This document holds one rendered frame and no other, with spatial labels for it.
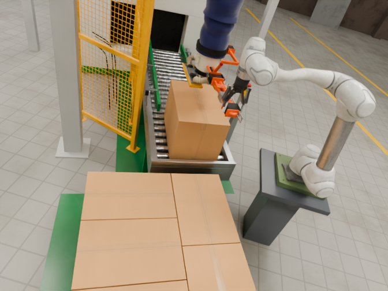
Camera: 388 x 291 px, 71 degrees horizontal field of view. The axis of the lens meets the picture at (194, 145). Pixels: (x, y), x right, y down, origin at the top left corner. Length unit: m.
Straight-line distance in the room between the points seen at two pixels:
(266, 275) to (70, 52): 2.35
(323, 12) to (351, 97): 10.83
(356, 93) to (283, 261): 1.63
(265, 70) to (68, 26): 1.52
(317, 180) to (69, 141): 2.20
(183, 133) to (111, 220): 0.78
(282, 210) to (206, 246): 0.76
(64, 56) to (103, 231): 1.36
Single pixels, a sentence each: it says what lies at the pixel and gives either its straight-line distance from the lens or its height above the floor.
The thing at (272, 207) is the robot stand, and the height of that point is 0.50.
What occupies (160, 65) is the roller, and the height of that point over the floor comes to 0.55.
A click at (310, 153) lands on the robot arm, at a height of 1.04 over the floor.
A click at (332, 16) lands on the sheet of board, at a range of 12.44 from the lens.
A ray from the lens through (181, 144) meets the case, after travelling 2.09.
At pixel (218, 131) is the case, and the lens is 2.07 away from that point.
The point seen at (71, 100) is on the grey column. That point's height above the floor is 0.63.
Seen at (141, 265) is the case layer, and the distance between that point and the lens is 1.69.
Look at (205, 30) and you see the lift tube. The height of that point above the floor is 1.51.
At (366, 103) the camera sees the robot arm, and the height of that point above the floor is 1.58.
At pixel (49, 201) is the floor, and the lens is 2.63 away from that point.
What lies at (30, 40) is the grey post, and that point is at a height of 0.17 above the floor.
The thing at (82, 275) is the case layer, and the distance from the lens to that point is 1.67.
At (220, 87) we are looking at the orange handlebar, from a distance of 1.77.
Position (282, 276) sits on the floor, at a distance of 2.61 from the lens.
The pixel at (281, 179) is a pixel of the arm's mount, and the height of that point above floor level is 0.79.
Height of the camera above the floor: 2.07
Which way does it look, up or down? 39 degrees down
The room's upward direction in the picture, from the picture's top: 17 degrees clockwise
